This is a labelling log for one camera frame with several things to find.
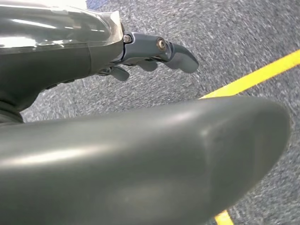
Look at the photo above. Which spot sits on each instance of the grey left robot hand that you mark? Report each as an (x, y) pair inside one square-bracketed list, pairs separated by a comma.
[(117, 161)]

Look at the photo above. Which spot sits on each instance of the yellow floor tape outline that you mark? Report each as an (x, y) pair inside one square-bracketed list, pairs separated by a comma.
[(258, 76)]

